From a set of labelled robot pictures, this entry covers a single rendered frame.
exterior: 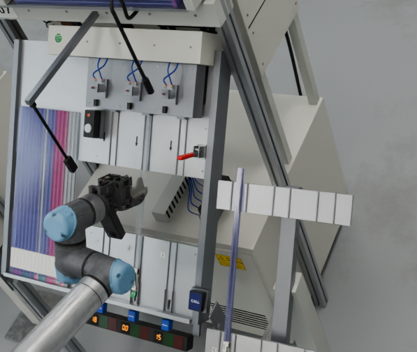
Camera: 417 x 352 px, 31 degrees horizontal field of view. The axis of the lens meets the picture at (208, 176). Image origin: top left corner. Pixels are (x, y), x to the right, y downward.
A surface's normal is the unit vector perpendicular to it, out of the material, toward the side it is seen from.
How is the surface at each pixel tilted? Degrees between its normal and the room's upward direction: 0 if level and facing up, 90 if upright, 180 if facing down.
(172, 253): 44
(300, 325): 90
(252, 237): 0
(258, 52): 90
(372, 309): 0
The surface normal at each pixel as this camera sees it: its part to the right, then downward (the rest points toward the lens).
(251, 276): -0.40, 0.75
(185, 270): -0.49, 0.05
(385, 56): -0.29, -0.65
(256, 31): 0.87, 0.13
